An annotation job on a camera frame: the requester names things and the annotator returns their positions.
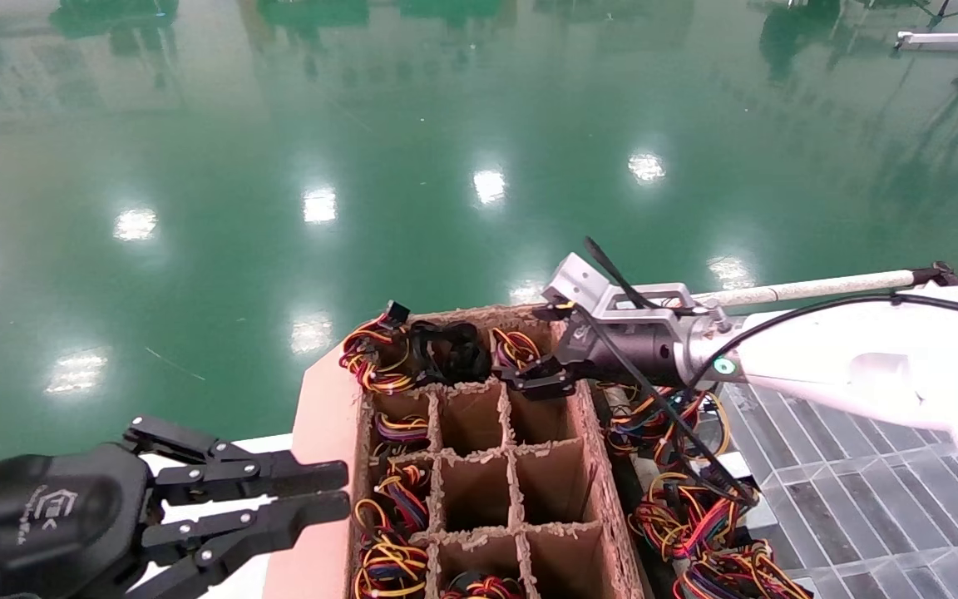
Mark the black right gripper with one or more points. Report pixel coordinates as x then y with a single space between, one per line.
629 353

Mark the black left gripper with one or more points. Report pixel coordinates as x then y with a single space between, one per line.
38 524

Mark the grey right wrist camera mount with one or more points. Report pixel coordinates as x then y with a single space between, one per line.
612 299

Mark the power supply with black connector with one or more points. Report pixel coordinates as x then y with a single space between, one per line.
371 358

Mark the cardboard divider box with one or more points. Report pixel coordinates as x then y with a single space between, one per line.
554 482

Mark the white pipe rail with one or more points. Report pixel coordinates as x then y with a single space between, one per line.
820 289

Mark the clear plastic grid tray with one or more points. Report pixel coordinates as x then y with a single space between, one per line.
861 516

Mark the grey metal floor stand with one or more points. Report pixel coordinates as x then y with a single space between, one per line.
945 39

